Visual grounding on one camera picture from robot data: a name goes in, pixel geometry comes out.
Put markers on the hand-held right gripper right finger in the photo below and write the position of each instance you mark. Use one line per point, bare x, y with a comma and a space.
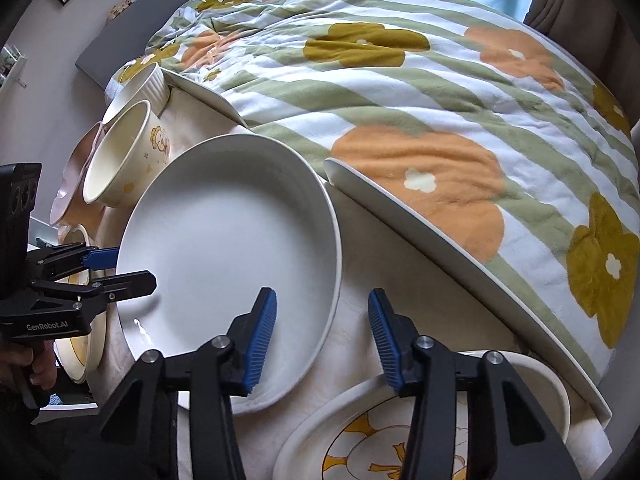
387, 345

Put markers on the floral striped blanket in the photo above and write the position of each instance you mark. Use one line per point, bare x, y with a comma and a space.
350, 90

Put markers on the cream duck print bowl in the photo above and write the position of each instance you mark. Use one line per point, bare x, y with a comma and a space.
120, 150

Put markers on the cream duck print plate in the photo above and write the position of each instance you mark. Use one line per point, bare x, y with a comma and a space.
350, 455
80, 355

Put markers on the white wall shelf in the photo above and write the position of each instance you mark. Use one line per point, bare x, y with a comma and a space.
11, 67

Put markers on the grey headboard panel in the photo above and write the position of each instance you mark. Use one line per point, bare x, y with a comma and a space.
130, 35

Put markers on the cream floral tablecloth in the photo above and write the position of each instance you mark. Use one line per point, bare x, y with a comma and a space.
360, 270

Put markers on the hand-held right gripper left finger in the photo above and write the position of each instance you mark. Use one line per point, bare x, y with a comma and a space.
261, 340

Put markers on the brown curtain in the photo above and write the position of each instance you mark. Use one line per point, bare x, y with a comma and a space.
590, 10

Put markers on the person's left hand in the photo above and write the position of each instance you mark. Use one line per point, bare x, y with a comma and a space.
42, 365

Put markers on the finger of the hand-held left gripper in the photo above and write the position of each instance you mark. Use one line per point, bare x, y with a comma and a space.
130, 285
102, 258

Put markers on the large white plate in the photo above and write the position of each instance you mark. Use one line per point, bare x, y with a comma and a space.
220, 230

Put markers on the white ribbed bowl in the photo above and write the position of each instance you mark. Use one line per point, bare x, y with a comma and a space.
145, 87

